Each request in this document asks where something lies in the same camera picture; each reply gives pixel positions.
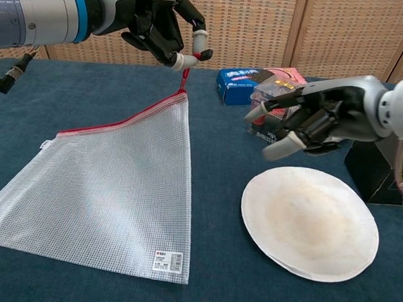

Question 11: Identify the dark blue table mat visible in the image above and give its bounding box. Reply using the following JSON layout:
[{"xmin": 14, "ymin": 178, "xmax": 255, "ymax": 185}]
[{"xmin": 0, "ymin": 48, "xmax": 403, "ymax": 302}]

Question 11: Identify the black cardboard box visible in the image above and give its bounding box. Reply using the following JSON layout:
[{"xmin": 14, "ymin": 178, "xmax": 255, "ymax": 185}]
[{"xmin": 340, "ymin": 130, "xmax": 403, "ymax": 208}]

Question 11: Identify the white round paper plate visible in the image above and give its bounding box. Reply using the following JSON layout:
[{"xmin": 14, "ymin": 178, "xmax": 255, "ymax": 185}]
[{"xmin": 234, "ymin": 161, "xmax": 387, "ymax": 288}]

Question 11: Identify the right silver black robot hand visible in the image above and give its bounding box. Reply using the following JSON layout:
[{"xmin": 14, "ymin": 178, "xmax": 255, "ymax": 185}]
[{"xmin": 240, "ymin": 65, "xmax": 389, "ymax": 171}]

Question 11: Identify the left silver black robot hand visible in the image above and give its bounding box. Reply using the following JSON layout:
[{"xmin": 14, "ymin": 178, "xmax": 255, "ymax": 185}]
[{"xmin": 82, "ymin": 0, "xmax": 214, "ymax": 74}]

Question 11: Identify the clear mesh zipper pouch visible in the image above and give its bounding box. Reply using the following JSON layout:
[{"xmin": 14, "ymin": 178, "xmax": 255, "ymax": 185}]
[{"xmin": 0, "ymin": 30, "xmax": 214, "ymax": 286}]

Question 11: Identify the woven bamboo folding screen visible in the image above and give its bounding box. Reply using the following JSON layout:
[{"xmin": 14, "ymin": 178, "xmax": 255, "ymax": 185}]
[{"xmin": 0, "ymin": 0, "xmax": 403, "ymax": 92}]

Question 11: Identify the left arm connector cable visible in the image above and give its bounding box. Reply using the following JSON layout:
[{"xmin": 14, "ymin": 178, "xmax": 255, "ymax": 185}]
[{"xmin": 0, "ymin": 43, "xmax": 40, "ymax": 98}]

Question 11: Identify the blue Oreo cookie box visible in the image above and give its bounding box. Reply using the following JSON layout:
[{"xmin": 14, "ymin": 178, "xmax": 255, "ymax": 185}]
[{"xmin": 214, "ymin": 61, "xmax": 310, "ymax": 113}]

